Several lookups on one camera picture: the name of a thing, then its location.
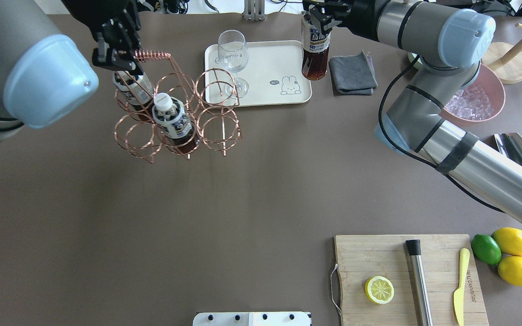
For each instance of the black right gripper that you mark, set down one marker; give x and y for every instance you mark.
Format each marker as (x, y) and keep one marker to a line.
(363, 17)

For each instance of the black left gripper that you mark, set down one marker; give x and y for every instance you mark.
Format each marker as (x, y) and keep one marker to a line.
(99, 13)

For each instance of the tea bottle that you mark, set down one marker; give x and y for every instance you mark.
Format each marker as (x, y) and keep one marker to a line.
(315, 46)
(137, 92)
(171, 116)

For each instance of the copper wire bottle basket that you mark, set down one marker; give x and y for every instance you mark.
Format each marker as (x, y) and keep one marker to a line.
(217, 124)

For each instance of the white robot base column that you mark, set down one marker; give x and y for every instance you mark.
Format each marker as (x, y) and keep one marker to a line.
(283, 318)

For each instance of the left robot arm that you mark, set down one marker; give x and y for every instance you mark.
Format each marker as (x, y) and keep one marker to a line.
(43, 75)

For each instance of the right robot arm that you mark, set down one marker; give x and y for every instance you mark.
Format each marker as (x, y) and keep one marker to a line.
(450, 43)

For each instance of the tea bottle front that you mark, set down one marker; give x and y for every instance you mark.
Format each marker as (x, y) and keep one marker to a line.
(137, 92)

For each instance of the grey folded cloth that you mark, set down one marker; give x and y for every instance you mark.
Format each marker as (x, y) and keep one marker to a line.
(353, 75)

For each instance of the cream tray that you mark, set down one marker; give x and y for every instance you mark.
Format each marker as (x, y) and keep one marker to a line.
(273, 72)

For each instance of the wine glass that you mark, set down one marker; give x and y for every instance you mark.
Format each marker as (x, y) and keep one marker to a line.
(233, 55)

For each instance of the green bowl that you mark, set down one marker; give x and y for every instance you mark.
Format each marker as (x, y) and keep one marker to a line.
(413, 57)

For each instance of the pink bowl with ice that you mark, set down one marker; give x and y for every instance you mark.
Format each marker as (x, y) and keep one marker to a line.
(480, 101)

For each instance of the wooden stand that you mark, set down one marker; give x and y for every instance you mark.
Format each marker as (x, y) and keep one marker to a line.
(505, 59)

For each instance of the metal ice scoop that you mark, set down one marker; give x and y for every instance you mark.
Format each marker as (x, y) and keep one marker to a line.
(509, 145)

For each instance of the wooden cutting board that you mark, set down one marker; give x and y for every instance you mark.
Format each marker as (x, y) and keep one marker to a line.
(360, 257)

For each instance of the half lemon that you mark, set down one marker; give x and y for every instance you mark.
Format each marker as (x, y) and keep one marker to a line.
(379, 290)

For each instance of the steel muddler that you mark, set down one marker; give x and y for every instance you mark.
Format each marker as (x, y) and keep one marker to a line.
(420, 291)

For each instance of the green lime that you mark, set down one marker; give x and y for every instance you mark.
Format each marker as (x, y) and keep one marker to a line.
(486, 249)

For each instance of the yellow lemon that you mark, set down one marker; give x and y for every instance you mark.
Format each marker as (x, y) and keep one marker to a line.
(510, 270)
(509, 240)

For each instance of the yellow knife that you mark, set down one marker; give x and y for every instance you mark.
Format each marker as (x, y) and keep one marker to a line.
(459, 293)

